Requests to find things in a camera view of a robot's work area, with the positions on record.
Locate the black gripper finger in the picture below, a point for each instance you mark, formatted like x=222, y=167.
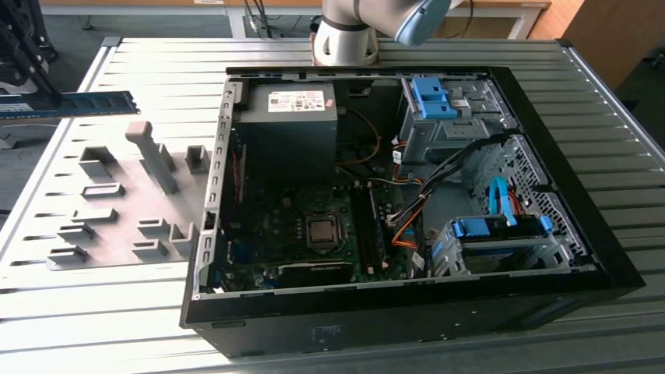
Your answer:
x=36, y=74
x=30, y=15

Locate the blue RAM stick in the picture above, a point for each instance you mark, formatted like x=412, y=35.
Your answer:
x=98, y=103

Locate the black RAM slot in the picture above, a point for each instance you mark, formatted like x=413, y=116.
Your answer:
x=360, y=226

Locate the white stand foot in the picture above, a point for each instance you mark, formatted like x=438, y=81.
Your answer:
x=8, y=142

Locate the grey parts rack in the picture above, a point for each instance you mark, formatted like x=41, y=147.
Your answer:
x=129, y=195

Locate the grey power supply unit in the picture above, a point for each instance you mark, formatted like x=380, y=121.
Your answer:
x=290, y=136

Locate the green motherboard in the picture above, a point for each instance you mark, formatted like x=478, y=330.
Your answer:
x=269, y=233

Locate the silver CPU in socket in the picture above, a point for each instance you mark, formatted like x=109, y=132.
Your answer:
x=321, y=230

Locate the black graphics card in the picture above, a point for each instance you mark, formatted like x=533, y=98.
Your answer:
x=314, y=270

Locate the blue drive bay latch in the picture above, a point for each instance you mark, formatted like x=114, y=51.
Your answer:
x=430, y=99

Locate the grey metal drive cage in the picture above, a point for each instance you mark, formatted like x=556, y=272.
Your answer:
x=452, y=136

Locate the black PC case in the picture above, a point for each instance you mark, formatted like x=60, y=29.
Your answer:
x=364, y=323

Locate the white desk with wooden top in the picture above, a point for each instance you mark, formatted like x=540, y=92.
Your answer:
x=498, y=15

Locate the blue disk carrier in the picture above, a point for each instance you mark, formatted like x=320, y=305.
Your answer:
x=472, y=228

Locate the grey metal disk bay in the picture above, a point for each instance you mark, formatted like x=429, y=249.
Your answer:
x=498, y=253

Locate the brown wooden cabinet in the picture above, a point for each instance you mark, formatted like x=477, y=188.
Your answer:
x=613, y=35

